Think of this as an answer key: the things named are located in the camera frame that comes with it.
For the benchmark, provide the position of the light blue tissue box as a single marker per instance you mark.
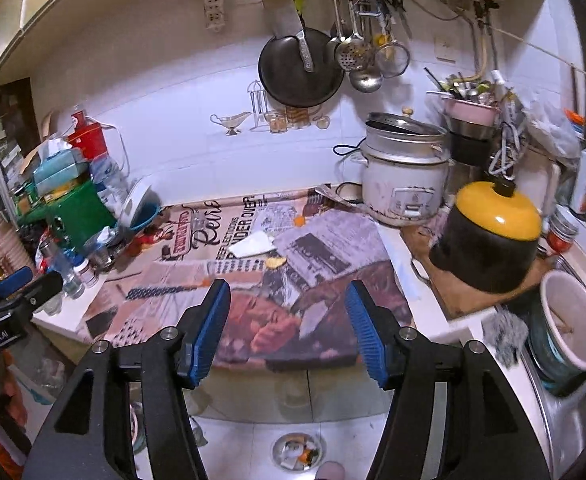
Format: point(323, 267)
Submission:
point(60, 167)

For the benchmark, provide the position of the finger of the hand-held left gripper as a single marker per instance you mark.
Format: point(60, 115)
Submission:
point(45, 287)
point(15, 280)

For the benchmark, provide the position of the white and blue bowl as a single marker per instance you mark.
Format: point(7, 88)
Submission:
point(140, 210)

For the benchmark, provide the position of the clear plastic bag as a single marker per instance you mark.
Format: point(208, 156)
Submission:
point(110, 175)

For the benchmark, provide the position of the white rice cooker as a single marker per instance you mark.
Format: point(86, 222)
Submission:
point(405, 180)

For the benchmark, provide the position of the white plastic jug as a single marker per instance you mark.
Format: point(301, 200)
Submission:
point(538, 180)

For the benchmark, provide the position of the black pot with yellow lid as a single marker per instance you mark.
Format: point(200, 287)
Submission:
point(488, 250)

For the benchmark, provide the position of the colour printed newspaper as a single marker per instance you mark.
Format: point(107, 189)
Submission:
point(253, 320)

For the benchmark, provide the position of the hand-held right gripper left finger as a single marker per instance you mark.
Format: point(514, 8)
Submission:
point(208, 325)

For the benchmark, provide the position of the steel slotted skimmer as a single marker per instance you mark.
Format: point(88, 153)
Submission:
point(355, 55)

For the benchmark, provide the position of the white power strip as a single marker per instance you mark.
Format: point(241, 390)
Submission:
point(214, 0)

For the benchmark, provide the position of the orange peel piece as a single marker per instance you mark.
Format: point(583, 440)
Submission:
point(300, 220)

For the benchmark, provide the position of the flat white paper card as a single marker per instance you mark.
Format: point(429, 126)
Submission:
point(250, 246)

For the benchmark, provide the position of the black and white newspaper sheet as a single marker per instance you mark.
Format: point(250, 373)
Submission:
point(323, 250)

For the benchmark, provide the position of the steel sink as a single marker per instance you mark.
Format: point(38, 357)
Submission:
point(573, 420)

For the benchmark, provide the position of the steel cleaver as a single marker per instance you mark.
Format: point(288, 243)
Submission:
point(285, 12)

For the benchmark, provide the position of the yellow peel piece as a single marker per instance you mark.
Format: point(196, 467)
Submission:
point(276, 262)

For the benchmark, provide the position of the black frying pan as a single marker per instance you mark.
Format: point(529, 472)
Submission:
point(293, 85)

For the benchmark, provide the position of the steel bowl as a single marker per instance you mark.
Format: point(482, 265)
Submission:
point(470, 130)

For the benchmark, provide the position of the steel ladle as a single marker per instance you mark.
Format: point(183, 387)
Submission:
point(365, 81)

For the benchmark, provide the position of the grey plastic bag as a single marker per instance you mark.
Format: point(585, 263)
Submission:
point(553, 127)

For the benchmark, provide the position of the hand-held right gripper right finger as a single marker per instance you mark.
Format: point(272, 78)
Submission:
point(365, 325)

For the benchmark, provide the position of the round metal waste bin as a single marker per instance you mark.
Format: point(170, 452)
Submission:
point(300, 452)

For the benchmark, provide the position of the pink bowl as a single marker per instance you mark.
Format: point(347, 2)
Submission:
point(470, 110)

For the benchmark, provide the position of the wooden cutting board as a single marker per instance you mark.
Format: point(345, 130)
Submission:
point(453, 295)

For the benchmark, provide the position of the small clear bottle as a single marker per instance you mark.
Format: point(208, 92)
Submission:
point(75, 280)

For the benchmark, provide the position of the grey dish cloth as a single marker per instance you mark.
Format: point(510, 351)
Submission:
point(505, 337)

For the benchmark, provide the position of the green box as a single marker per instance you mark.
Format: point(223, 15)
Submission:
point(80, 212)

